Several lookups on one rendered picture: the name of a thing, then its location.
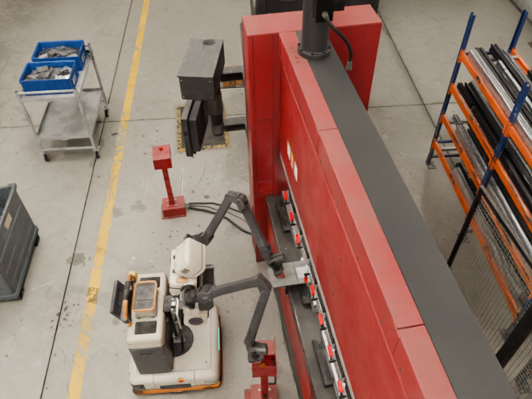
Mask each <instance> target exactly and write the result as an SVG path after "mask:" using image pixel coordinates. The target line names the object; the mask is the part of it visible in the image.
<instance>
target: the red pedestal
mask: <svg viewBox="0 0 532 399"><path fill-rule="evenodd" d="M152 156H153V164H154V170H158V169H161V170H162V173H163V177H164V181H165V187H166V191H167V195H168V198H162V205H161V219H174V218H180V217H185V216H187V215H186V209H185V201H184V196H174V197H173V191H172V187H171V184H170V179H169V172H168V169H169V168H172V156H171V150H170V146H169V144H166V145H160V146H152Z"/></svg>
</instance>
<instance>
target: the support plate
mask: <svg viewBox="0 0 532 399"><path fill-rule="evenodd" d="M293 264H294V266H295V267H294V266H293ZM305 266H306V265H305V261H304V260H300V261H295V262H293V263H292V262H289V263H284V264H283V269H284V270H283V271H284V272H285V276H286V277H284V278H282V277H278V278H276V277H275V276H274V273H273V270H272V269H271V268H270V267H269V266H267V269H268V275H269V279H270V283H271V284H272V286H273V288H277V287H285V286H291V285H296V284H301V283H304V278H299V279H298V280H297V278H298V277H297V278H296V275H297V274H296V275H295V273H296V272H295V268H300V267H305Z"/></svg>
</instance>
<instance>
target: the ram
mask: <svg viewBox="0 0 532 399"><path fill-rule="evenodd" d="M287 140H288V142H289V144H290V147H291V151H292V154H293V163H292V160H291V154H290V159H289V156H288V153H287ZM280 153H281V156H282V159H283V163H282V165H283V164H284V167H285V170H286V172H287V176H286V173H285V176H286V178H287V177H288V180H289V182H290V186H291V189H290V186H289V184H288V186H289V189H290V192H291V190H292V193H293V196H294V200H293V202H294V201H295V202H294V207H295V203H296V206H297V208H298V212H297V210H296V207H295V210H296V213H297V215H298V213H299V216H300V219H301V222H302V226H301V223H300V220H299V218H298V220H299V223H300V226H301V229H302V227H303V229H304V232H305V235H306V239H305V236H304V233H303V231H302V234H303V237H304V239H305V243H306V240H307V242H308V246H309V248H310V252H309V250H308V247H307V244H306V247H307V250H308V253H309V255H310V253H311V256H312V258H313V263H314V266H315V269H316V272H317V276H318V279H319V282H320V285H321V289H322V292H323V295H324V298H325V303H326V306H327V308H328V311H329V316H330V318H331V322H332V326H333V329H334V332H335V334H336V339H337V342H338V344H339V348H340V352H341V355H342V358H343V361H344V365H345V368H346V371H347V374H348V378H349V382H350V384H351V389H352V392H353V394H354V398H355V399H409V396H408V394H407V392H406V389H405V386H404V384H403V382H402V379H401V376H400V373H399V371H398V369H397V365H396V363H395V360H394V358H393V356H392V353H391V351H390V347H389V345H388V343H387V340H386V336H385V333H384V331H383V329H382V325H381V323H380V320H379V318H378V315H377V312H376V310H375V308H374V304H373V302H372V299H371V296H370V294H369V291H368V289H367V285H366V283H365V281H364V278H363V275H362V272H361V270H360V268H359V264H358V262H357V259H356V257H355V254H354V251H353V249H352V245H351V243H350V241H349V238H348V235H347V232H346V230H345V228H344V224H343V222H342V220H341V217H340V214H339V211H338V209H337V207H336V203H335V201H334V199H333V195H332V193H331V190H330V188H329V184H328V182H327V180H326V177H325V174H324V171H323V169H322V167H321V163H320V161H319V159H318V156H317V154H316V151H315V149H314V145H313V142H312V140H311V137H310V134H309V132H308V129H307V127H306V123H305V121H304V119H303V116H302V113H301V110H300V108H299V106H298V102H297V100H296V98H295V94H294V92H293V89H292V87H291V84H290V81H289V79H288V76H287V73H286V71H285V68H284V66H283V64H282V63H281V105H280ZM280 160H281V157H280ZM281 162H282V160H281ZM291 163H292V165H293V168H292V166H291ZM295 164H296V166H297V169H298V173H297V181H296V178H295V174H294V169H295ZM283 170H284V168H283ZM285 170H284V172H285ZM288 180H287V183H288ZM293 196H292V194H291V197H292V199H293ZM310 260H311V257H310ZM311 263H312V260H311ZM313 263H312V266H313ZM314 266H313V270H314ZM314 274H315V276H316V273H315V271H314ZM317 276H316V279H317ZM317 284H318V287H319V283H318V281H317ZM321 289H320V287H319V290H320V292H321ZM321 297H322V294H321ZM322 300H323V303H324V299H323V297H322ZM325 303H324V306H325ZM325 311H326V313H327V310H326V307H325ZM327 316H328V313H327ZM329 316H328V319H329ZM329 324H330V327H331V330H332V334H333V337H334V340H335V343H336V339H335V336H334V333H333V329H332V326H331V323H330V320H329ZM336 348H337V351H338V353H339V349H338V347H337V344H336ZM339 357H340V353H339ZM340 361H341V364H342V367H343V369H344V365H343V363H342V360H341V357H340ZM344 374H345V377H346V380H347V383H348V379H347V376H346V373H345V370H344ZM348 388H349V390H350V394H351V398H352V399H353V396H352V392H351V389H350V386H349V384H348Z"/></svg>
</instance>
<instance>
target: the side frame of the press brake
mask: <svg viewBox="0 0 532 399"><path fill-rule="evenodd" d="M331 22H332V24H333V25H334V26H335V27H336V28H337V29H338V30H339V31H340V32H341V33H342V34H343V35H344V36H345V37H346V38H347V40H348V42H349V43H350V45H351V49H352V53H353V56H352V63H351V67H352V69H351V70H346V66H347V63H348V58H349V51H348V47H347V45H346V43H345V42H344V41H343V40H342V39H341V38H340V37H339V36H338V35H337V34H336V33H335V32H334V31H333V30H332V29H331V28H330V27H329V40H330V42H331V44H332V46H333V48H334V49H335V51H336V53H337V55H338V57H339V59H340V61H341V63H342V64H343V66H344V69H345V70H346V72H347V74H348V77H349V78H350V79H351V82H352V84H353V86H354V87H355V90H356V92H357V93H358V95H359V97H360V99H361V101H362V102H363V105H364V107H365V109H366V110H368V105H369V100H370V95H371V86H372V82H373V77H374V68H375V63H376V58H377V53H378V45H379V40H380V35H381V30H382V21H381V19H380V18H379V17H378V15H377V14H376V12H375V11H374V10H373V8H372V7H371V5H370V4H369V5H360V6H345V7H344V10H343V11H334V12H333V18H332V21H331ZM241 25H242V42H243V59H244V76H245V108H246V126H247V143H248V159H249V192H250V207H251V210H252V212H253V214H254V216H255V218H256V221H257V223H258V225H259V227H260V229H261V231H262V233H263V235H264V237H265V239H266V240H267V206H268V205H267V202H266V197H268V196H279V195H282V191H287V190H290V189H289V186H288V183H287V178H286V176H285V172H284V170H283V165H282V162H281V160H280V154H279V152H280V105H281V63H283V62H282V60H281V58H280V56H279V33H280V32H293V31H300V30H302V11H294V12H285V13H269V14H261V15H252V16H244V17H241ZM252 243H253V247H254V251H255V255H256V262H261V261H265V260H264V258H263V257H262V256H261V254H260V252H259V249H258V247H257V243H256V241H255V239H254V236H253V234H252Z"/></svg>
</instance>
